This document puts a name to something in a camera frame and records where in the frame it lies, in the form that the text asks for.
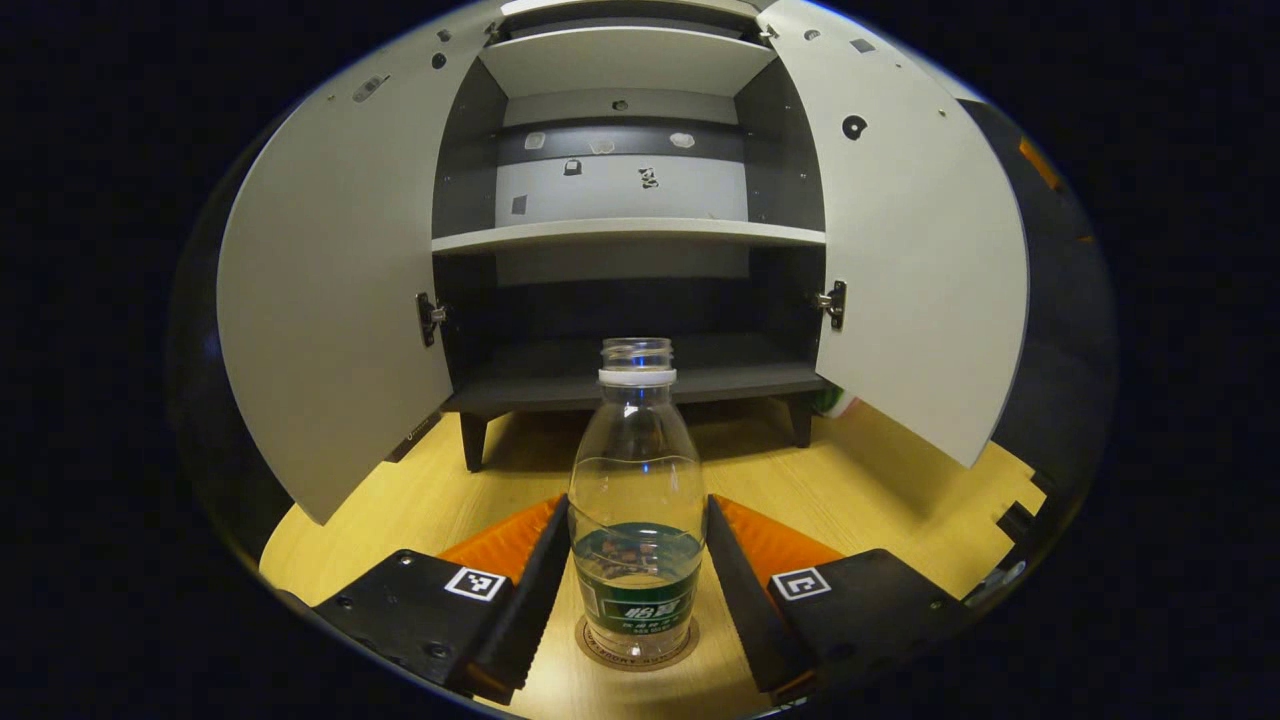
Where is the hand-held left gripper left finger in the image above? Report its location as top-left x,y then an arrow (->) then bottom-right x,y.
312,493 -> 571,706

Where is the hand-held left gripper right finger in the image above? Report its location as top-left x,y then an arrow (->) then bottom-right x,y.
705,493 -> 976,706

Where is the round brown coaster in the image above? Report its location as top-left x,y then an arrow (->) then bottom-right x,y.
575,612 -> 701,672

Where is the clear plastic bottle green label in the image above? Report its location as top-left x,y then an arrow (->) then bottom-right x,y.
567,338 -> 709,664

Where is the white cabinet door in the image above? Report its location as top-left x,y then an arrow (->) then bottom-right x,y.
757,0 -> 1031,469
215,0 -> 506,526

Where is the white and grey cabinet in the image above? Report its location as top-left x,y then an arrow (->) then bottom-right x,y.
430,0 -> 851,473

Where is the white cabinet drawer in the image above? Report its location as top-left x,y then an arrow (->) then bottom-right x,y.
498,0 -> 766,23

